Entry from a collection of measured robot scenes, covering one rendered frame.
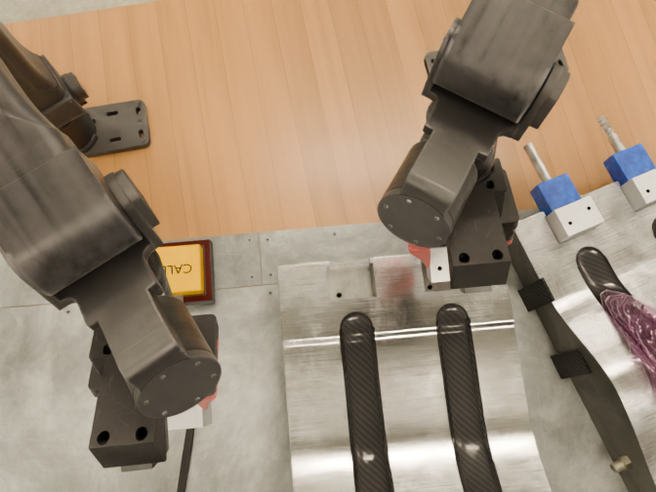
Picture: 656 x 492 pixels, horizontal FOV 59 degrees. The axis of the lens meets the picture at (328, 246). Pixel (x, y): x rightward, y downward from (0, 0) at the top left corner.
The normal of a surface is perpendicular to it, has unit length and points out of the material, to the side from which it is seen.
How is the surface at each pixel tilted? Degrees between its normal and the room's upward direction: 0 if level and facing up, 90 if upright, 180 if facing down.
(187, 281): 0
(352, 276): 0
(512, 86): 48
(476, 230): 22
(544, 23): 14
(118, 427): 27
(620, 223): 0
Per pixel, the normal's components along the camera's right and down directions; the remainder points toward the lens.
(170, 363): 0.54, 0.62
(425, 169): 0.14, -0.46
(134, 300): -0.22, -0.57
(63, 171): 0.16, -0.06
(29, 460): 0.02, -0.27
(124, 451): 0.11, 0.73
